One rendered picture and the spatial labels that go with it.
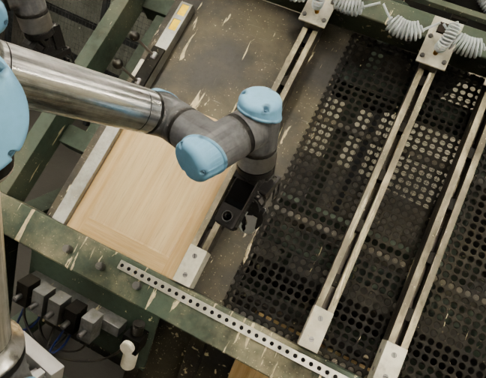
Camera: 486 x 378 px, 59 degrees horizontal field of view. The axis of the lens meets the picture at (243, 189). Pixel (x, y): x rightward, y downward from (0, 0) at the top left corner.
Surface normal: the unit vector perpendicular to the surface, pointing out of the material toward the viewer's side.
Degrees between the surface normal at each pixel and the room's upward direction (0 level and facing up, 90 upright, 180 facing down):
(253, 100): 27
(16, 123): 83
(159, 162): 54
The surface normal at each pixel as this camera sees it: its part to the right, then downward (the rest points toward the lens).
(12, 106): 0.71, 0.38
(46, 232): -0.09, -0.27
